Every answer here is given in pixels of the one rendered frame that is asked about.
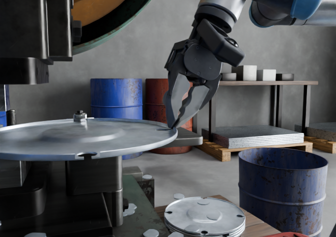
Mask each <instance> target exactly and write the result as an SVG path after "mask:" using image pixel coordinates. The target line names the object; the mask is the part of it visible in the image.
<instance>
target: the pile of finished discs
mask: <svg viewBox="0 0 336 237"><path fill-rule="evenodd" d="M200 199H203V198H201V197H188V198H183V199H179V200H176V201H174V202H172V203H171V204H169V205H168V206H167V207H166V209H165V212H164V224H165V226H166V228H167V229H168V230H169V231H170V232H171V233H173V232H178V233H181V234H183V236H184V237H239V236H240V235H241V234H242V233H243V232H244V230H245V220H246V217H245V215H244V212H243V211H242V210H241V209H240V208H239V207H238V206H236V205H235V204H233V203H231V202H228V201H225V200H222V199H218V198H212V197H207V198H205V199H206V200H209V204H208V205H200V204H198V201H199V200H200ZM209 213H215V214H218V215H220V218H219V219H218V220H210V219H208V218H207V214H209ZM189 225H196V226H198V227H199V231H197V232H194V233H189V232H186V231H185V230H184V229H185V228H186V227H187V226H189Z"/></svg>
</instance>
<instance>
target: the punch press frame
mask: <svg viewBox="0 0 336 237"><path fill-rule="evenodd" d="M122 191H123V198H124V199H128V203H129V204H134V205H136V209H134V213H133V214H131V215H126V216H123V224H122V225H120V226H117V227H113V228H112V235H114V236H115V237H144V236H143V233H145V232H146V231H147V230H149V229H154V230H157V231H158V232H159V234H158V236H157V237H168V236H169V235H170V232H169V231H168V229H167V228H166V226H165V225H164V223H163V222H162V220H161V218H160V217H159V215H158V214H157V212H156V211H155V209H154V207H153V206H152V204H151V203H150V201H149V200H148V198H147V197H146V195H145V193H144V192H143V190H142V189H141V187H140V186H139V184H138V183H137V181H136V179H135V178H134V176H133V175H132V174H129V175H123V176H122Z"/></svg>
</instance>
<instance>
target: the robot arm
mask: <svg viewBox="0 0 336 237"><path fill-rule="evenodd" d="M245 1H246V0H200V1H199V4H198V6H197V8H198V9H197V11H196V13H195V15H194V21H193V23H192V25H191V26H193V29H192V32H191V34H190V36H189V39H186V40H182V41H179V42H176V43H174V45H173V48H172V50H171V52H170V55H169V57H168V59H167V62H166V64H165V66H164V68H165V69H166V70H167V71H168V91H166V92H165V94H164V96H163V98H162V102H163V104H164V105H165V115H166V121H167V125H168V128H170V129H174V127H175V128H176V129H177V128H179V127H180V126H182V125H183V124H185V123H186V122H187V121H189V120H190V119H191V118H192V117H193V116H194V115H195V114H196V113H197V112H198V111H199V110H201V109H202V108H203V107H204V106H205V105H206V104H207V103H208V102H209V101H210V100H211V99H212V97H213V96H214V95H215V93H216V91H217V89H218V86H219V82H220V79H221V78H222V75H221V74H220V72H221V68H222V66H223V65H224V63H228V64H230V65H231V66H233V67H235V68H236V67H238V66H239V64H240V63H241V62H242V60H243V59H244V58H245V56H246V54H245V53H244V52H243V51H242V50H241V49H240V48H239V46H238V43H237V42H236V41H235V40H234V39H232V38H230V37H229V36H228V35H227V34H228V33H230V32H231V31H232V29H233V27H234V24H236V23H237V20H238V18H239V16H240V13H241V11H242V9H243V6H244V4H245ZM248 12H249V18H250V20H251V22H252V23H253V24H254V25H256V26H257V27H260V28H269V27H272V26H274V25H283V26H327V27H336V0H252V2H251V5H250V7H249V11H248ZM189 82H192V83H194V84H196V85H195V86H192V87H191V88H190V83H189ZM200 83H201V84H200ZM189 88H190V89H189ZM188 90H189V91H188ZM187 92H188V97H186V98H185V99H184V100H183V101H182V99H183V96H184V95H185V93H187ZM179 111H180V114H179V115H178V112H179Z"/></svg>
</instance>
